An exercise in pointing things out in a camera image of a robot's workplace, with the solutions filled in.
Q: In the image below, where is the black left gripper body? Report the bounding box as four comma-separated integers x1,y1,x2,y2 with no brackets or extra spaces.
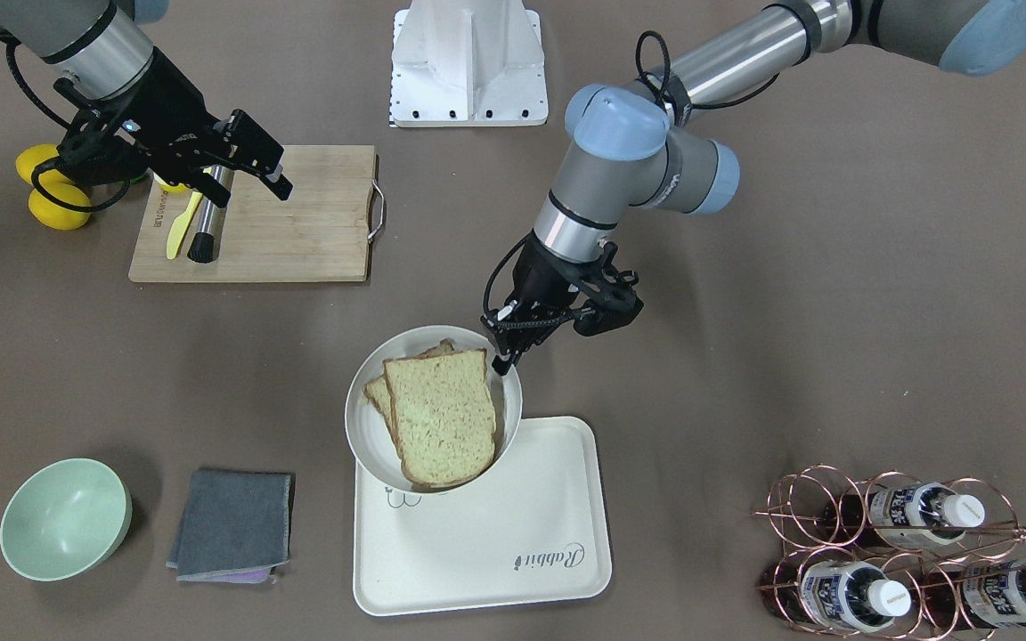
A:
481,234,644,357

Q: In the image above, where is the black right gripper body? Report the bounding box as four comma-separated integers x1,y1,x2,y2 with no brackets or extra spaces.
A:
54,50,284,188

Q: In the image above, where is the plain bread slice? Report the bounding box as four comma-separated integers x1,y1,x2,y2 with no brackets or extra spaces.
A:
384,349,497,488

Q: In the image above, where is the white round plate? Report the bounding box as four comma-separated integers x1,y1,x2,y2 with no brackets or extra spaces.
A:
345,325,524,492

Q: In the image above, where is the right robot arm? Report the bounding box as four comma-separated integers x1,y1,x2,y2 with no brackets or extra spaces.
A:
0,1,292,207

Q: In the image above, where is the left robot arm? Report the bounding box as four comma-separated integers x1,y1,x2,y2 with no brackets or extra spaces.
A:
482,1,1026,375

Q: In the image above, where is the cream rabbit tray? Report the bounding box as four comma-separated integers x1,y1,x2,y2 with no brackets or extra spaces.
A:
353,417,614,616

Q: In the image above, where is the halved lemon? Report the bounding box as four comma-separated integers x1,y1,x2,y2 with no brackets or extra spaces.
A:
153,174,191,193

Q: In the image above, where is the yellow plastic knife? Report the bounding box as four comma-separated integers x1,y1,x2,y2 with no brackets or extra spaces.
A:
166,190,203,261

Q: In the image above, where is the steel muddler black tip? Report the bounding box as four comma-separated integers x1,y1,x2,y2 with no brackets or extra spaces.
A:
187,198,224,264

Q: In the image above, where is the wooden cutting board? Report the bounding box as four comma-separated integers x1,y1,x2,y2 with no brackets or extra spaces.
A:
127,145,376,283

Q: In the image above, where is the bread slice under egg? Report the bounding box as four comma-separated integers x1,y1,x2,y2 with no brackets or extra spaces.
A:
362,339,455,451

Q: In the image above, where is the yellow lemon lower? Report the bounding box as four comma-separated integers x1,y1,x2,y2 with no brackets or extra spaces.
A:
28,183,91,231

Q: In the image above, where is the yellow lemon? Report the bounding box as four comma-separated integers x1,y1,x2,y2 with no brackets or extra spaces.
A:
28,183,91,231
15,143,72,187

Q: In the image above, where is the yellow lemon upper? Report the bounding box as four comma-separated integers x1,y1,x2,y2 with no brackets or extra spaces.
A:
15,143,72,187

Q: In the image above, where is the grey folded cloth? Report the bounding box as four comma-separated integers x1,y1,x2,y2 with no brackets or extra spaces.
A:
166,467,295,584

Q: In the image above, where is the mint green bowl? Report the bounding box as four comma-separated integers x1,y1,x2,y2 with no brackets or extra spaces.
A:
0,458,132,580

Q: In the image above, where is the tea bottle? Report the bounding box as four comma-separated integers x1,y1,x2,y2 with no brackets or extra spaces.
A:
867,483,986,550
960,563,1026,629
798,561,912,634

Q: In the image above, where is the tea bottle upper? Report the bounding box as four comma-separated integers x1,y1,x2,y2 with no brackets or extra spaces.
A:
867,483,986,550

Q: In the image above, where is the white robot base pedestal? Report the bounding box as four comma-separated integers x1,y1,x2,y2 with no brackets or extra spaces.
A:
388,1,550,127

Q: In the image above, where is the copper wire bottle rack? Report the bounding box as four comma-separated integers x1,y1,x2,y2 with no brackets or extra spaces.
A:
756,464,1026,640

